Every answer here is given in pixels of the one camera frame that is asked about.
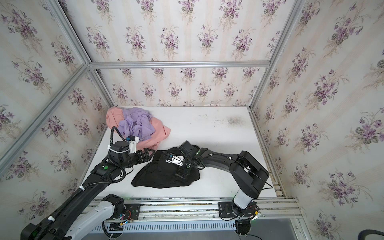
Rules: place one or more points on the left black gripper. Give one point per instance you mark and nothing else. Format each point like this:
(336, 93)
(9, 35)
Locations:
(141, 155)

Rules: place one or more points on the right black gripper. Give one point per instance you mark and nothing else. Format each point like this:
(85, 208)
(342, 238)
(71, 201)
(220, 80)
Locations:
(184, 165)

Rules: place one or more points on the black cloth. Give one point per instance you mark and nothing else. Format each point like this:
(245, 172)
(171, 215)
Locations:
(160, 174)

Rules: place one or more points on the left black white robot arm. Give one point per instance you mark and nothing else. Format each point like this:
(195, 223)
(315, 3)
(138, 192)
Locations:
(66, 222)

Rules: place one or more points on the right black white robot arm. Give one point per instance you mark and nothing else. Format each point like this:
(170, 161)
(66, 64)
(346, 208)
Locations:
(250, 176)

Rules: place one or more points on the purple cloth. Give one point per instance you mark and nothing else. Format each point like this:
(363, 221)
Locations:
(136, 122)

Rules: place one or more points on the pink cloth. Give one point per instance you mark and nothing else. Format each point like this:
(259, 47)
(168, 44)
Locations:
(115, 115)

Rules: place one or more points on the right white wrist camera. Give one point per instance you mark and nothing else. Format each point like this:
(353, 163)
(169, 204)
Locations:
(173, 159)

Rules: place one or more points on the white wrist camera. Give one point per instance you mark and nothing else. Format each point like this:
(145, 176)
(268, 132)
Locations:
(133, 141)
(173, 159)

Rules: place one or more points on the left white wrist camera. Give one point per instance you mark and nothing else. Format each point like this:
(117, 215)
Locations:
(133, 141)

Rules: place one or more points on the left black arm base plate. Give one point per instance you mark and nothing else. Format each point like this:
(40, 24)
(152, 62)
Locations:
(126, 212)

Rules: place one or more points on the aluminium mounting rail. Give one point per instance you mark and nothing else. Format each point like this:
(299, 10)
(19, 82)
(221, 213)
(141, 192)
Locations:
(205, 209)

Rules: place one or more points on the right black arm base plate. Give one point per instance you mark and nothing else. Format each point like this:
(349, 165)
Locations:
(230, 211)

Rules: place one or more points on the white slotted cable duct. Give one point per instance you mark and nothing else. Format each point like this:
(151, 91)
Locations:
(167, 227)

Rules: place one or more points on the aluminium frame enclosure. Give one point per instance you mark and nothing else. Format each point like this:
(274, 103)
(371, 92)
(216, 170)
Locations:
(297, 83)

